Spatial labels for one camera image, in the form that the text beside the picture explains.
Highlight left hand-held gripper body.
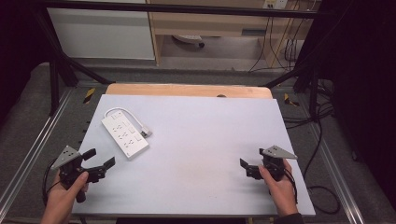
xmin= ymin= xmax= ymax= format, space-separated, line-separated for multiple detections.
xmin=50 ymin=145 xmax=106 ymax=203

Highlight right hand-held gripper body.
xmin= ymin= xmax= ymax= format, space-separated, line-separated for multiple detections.
xmin=247 ymin=145 xmax=299 ymax=182

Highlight person's right hand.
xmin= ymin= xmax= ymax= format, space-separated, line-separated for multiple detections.
xmin=258 ymin=160 xmax=299 ymax=217

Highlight person's left hand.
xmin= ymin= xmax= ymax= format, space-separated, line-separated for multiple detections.
xmin=40 ymin=171 xmax=90 ymax=224

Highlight white power strip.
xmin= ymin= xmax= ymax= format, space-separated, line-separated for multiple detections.
xmin=100 ymin=110 xmax=150 ymax=161

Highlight light wooden table board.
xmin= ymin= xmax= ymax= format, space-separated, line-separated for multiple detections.
xmin=105 ymin=82 xmax=274 ymax=100

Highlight black curtain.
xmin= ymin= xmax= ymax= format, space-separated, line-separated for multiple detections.
xmin=306 ymin=0 xmax=396 ymax=213
xmin=0 ymin=0 xmax=60 ymax=122

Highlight white cabinet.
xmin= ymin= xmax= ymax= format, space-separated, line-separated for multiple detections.
xmin=46 ymin=7 xmax=156 ymax=61

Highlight office chair base with caster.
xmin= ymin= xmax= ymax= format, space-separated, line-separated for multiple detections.
xmin=172 ymin=34 xmax=206 ymax=49

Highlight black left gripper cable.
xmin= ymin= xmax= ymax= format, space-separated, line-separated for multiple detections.
xmin=41 ymin=158 xmax=64 ymax=207

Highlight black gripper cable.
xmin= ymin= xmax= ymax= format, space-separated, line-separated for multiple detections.
xmin=41 ymin=158 xmax=64 ymax=207
xmin=282 ymin=168 xmax=299 ymax=205

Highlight aluminium floor rail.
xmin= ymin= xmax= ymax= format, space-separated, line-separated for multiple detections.
xmin=307 ymin=122 xmax=366 ymax=224
xmin=0 ymin=88 xmax=75 ymax=214

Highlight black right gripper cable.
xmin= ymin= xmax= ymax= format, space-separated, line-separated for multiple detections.
xmin=282 ymin=168 xmax=299 ymax=205

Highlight black floor cable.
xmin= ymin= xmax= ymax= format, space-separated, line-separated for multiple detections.
xmin=282 ymin=78 xmax=342 ymax=216

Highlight white power strip cable with plug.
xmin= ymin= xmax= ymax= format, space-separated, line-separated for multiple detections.
xmin=104 ymin=106 xmax=153 ymax=138

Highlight black metal frame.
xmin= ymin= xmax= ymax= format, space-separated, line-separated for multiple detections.
xmin=32 ymin=0 xmax=325 ymax=120

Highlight black hanging cables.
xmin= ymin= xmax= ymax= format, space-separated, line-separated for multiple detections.
xmin=247 ymin=15 xmax=307 ymax=73

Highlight white wall socket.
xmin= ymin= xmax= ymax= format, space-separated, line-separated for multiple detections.
xmin=262 ymin=0 xmax=289 ymax=10

